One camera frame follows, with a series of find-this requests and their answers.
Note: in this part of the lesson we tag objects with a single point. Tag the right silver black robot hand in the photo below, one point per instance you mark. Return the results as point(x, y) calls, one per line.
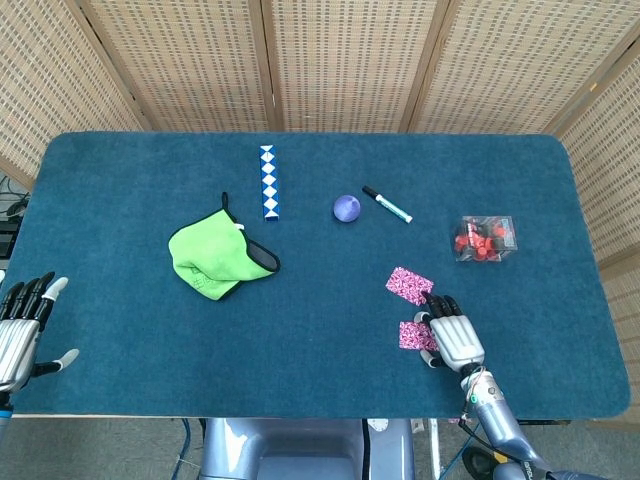
point(457, 340)

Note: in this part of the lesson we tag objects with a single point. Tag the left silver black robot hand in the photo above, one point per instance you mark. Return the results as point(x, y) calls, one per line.
point(17, 340)

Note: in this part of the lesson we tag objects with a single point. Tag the pink patterned card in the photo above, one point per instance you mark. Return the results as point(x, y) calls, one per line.
point(407, 284)
point(415, 336)

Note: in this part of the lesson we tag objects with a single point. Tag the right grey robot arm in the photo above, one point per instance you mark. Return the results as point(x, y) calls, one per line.
point(495, 425)

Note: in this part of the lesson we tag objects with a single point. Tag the black box device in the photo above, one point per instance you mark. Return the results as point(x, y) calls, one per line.
point(7, 240)

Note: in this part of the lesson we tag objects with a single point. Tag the clear box of red pieces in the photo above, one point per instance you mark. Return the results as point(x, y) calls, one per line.
point(485, 240)

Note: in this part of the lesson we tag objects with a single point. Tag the black shoe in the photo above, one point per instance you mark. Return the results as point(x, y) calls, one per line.
point(477, 465)

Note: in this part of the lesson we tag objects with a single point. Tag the teal marker pen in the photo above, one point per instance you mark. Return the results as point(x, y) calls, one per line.
point(387, 204)

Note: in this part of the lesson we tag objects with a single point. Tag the purple ball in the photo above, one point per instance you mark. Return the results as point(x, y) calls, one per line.
point(346, 209)

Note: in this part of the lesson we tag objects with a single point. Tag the grey-blue robot torso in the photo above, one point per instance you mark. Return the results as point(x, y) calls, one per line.
point(280, 442)

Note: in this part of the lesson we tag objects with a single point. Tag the blue felt table cover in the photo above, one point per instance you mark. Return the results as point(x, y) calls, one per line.
point(250, 360)

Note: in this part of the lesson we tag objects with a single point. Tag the green microfiber cloth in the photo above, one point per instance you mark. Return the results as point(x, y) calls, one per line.
point(210, 250)

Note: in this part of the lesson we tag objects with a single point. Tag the blue white snake puzzle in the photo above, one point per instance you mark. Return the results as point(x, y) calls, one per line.
point(269, 185)

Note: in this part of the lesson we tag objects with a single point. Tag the woven wooden folding screen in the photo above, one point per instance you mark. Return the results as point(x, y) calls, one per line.
point(350, 60)

